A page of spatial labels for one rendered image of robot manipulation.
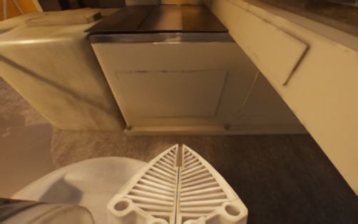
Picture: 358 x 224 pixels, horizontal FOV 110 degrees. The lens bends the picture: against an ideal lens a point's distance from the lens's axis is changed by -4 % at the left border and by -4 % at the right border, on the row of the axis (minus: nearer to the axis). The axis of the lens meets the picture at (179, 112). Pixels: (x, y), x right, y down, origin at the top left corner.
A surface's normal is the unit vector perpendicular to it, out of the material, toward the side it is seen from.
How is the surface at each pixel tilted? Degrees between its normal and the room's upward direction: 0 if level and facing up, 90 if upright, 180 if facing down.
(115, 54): 90
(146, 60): 90
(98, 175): 1
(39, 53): 90
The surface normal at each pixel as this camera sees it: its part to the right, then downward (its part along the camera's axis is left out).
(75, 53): 0.00, 0.73
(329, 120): -1.00, 0.01
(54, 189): 0.90, 0.04
